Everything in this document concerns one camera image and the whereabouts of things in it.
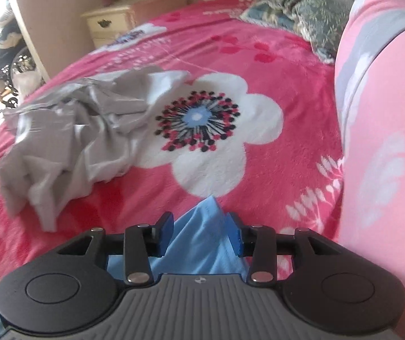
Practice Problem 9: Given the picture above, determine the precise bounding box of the light blue t-shirt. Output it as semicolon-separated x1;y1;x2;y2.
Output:
106;195;251;280

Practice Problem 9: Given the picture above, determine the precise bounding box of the cluttered clothes pile on bicycle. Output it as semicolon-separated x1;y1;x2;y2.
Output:
0;5;45;108

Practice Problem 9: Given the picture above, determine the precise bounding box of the pink floral bed blanket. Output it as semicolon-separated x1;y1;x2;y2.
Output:
0;0;343;279

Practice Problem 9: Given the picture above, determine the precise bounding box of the grey white crumpled garment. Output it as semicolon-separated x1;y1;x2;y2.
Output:
0;67;189;232

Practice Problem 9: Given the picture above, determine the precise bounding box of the pink folded quilt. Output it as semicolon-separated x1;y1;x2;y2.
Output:
334;0;405;339

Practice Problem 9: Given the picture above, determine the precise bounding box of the cream wooden nightstand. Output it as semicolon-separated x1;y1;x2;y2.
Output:
81;0;189;48

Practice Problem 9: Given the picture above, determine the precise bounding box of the teal patterned pillow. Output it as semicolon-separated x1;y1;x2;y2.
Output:
239;0;353;65

